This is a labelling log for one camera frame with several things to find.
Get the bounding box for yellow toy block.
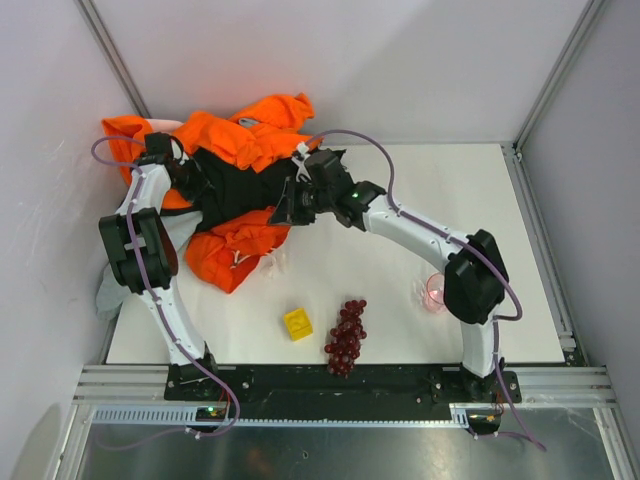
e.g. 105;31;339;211
283;308;313;341

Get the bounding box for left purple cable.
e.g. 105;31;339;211
91;135;240;451

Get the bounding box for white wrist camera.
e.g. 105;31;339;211
170;137;192;165
291;142;311;182

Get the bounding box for orange drawstring shorts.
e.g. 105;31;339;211
185;207;290;294

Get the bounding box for black cloth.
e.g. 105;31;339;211
159;144;349;234

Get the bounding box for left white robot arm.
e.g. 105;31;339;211
91;132;216;374

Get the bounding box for pink cloth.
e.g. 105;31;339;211
147;119;184;134

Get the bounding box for left aluminium frame post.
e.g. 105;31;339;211
74;0;151;118

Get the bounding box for orange hoodie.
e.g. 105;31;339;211
101;92;326;211

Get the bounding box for grey cloth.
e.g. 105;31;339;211
95;211;203;321

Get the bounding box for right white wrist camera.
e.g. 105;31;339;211
291;142;311;182

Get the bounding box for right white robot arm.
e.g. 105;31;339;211
270;143;509;379

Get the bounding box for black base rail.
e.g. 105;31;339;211
164;364;522;422

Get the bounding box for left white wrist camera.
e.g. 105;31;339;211
170;137;192;165

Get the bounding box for clear pink plastic cup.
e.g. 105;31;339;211
424;273;447;314

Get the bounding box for red grape bunch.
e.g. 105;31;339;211
324;299;368;379

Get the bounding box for white cable duct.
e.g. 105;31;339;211
89;404;481;429

